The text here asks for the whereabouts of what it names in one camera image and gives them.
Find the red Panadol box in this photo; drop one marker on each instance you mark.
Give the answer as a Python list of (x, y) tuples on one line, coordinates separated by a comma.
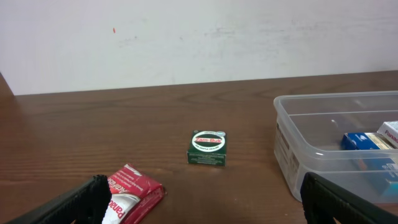
[(133, 196)]

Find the green Zam-Buk box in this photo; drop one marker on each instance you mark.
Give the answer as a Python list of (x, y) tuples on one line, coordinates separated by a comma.
[(207, 148)]

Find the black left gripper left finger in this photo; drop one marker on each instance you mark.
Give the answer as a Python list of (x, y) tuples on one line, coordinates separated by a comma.
[(85, 204)]

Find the clear plastic container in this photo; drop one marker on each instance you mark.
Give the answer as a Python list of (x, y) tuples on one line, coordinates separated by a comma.
[(309, 138)]

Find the white green medicine box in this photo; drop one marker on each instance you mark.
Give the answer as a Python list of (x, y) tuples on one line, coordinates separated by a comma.
[(389, 129)]

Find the blue medicine packet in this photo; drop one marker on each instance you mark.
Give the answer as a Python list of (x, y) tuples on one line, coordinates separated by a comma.
[(367, 141)]

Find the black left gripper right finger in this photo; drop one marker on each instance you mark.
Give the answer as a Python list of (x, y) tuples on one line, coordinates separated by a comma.
[(327, 203)]

